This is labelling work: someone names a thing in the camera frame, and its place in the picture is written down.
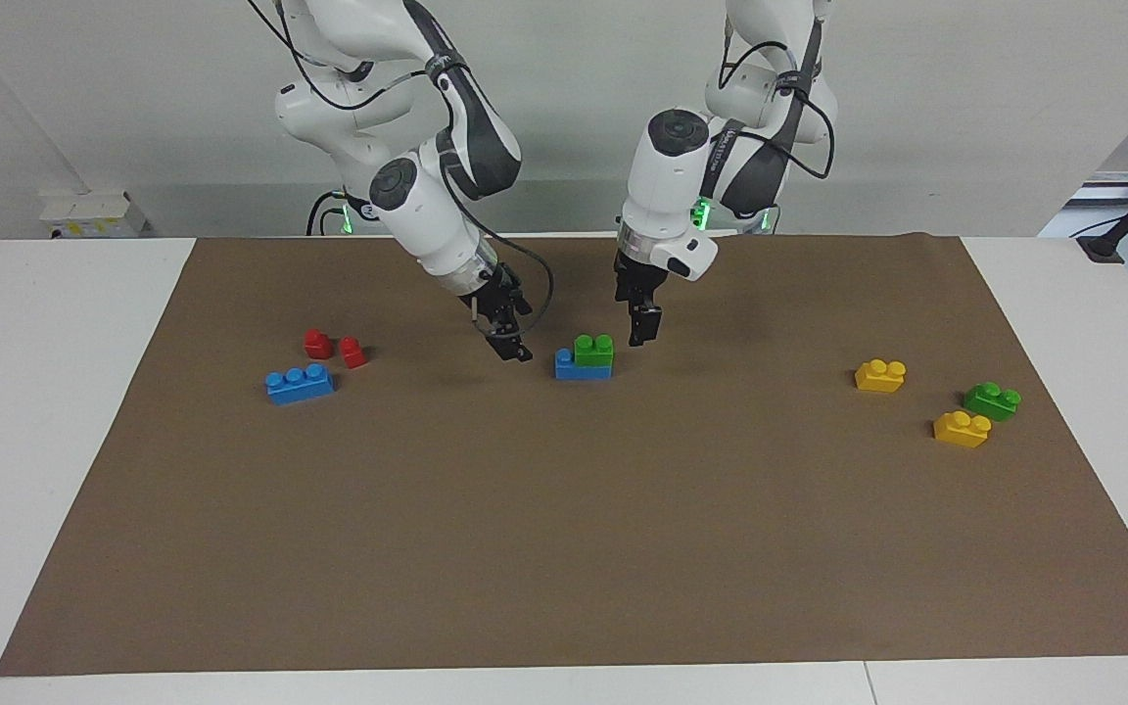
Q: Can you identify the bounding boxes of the blue three-stud toy block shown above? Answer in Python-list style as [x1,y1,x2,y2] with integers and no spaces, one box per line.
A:
[265,363,336,406]
[554,349,614,381]

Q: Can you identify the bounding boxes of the yellow two-stud toy block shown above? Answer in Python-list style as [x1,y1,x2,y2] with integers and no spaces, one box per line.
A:
[933,410,993,449]
[855,359,908,394]

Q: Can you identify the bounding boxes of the brown table mat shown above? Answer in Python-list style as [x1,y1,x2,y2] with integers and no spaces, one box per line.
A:
[0,232,1128,679]

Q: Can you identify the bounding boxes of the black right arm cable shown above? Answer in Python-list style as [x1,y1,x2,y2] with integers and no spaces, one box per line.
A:
[246,0,555,339]

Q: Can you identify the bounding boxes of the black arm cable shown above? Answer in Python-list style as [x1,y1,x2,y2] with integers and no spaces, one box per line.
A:
[246,0,555,339]
[719,20,837,182]

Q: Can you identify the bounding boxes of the black right base cable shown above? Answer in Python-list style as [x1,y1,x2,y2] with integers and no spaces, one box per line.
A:
[305,190,350,236]

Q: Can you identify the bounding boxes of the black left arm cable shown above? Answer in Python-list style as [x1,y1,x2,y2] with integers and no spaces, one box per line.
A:
[719,20,837,182]

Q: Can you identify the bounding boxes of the white wall socket box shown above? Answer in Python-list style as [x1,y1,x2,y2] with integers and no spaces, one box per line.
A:
[40,191,149,239]

